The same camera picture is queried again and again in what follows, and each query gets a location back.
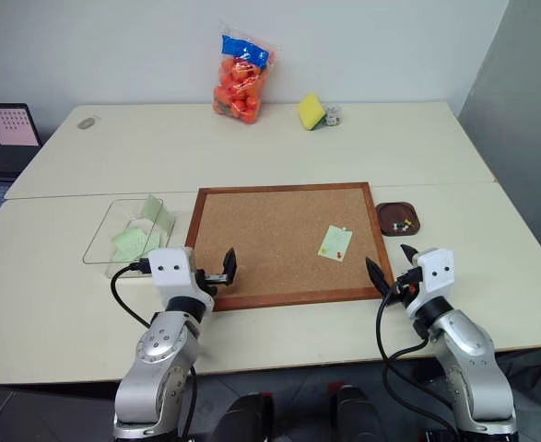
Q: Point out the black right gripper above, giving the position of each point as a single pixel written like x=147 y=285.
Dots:
x=408 y=283

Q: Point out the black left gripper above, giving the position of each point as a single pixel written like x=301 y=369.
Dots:
x=210 y=281

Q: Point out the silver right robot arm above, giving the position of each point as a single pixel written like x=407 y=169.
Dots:
x=468 y=364

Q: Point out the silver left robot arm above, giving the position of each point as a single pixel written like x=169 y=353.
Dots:
x=159 y=359

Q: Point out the wood framed cork board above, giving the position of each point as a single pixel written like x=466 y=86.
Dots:
x=270 y=244

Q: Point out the green sticky note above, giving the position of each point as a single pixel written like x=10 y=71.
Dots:
x=334 y=241

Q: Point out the brown tray with pushpins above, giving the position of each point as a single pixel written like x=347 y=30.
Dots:
x=390 y=212

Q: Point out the clear plastic container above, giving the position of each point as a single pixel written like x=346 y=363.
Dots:
x=113 y=221

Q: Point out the dark rounded shape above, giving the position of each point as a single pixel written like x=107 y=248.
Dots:
x=247 y=419
x=357 y=414

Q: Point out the small crumpled wrapper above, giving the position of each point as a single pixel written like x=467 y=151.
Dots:
x=332 y=115

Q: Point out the yellow green sponge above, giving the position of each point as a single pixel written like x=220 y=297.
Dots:
x=310 y=110

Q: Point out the plastic bag of oranges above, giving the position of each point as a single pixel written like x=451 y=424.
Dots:
x=240 y=87

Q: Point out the grey oval table cap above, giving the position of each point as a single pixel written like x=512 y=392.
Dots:
x=86 y=123

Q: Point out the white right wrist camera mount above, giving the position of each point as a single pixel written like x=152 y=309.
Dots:
x=436 y=271

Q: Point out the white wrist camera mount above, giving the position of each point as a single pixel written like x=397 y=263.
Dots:
x=436 y=271
x=171 y=271

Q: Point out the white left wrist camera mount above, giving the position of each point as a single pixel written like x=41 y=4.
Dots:
x=171 y=271

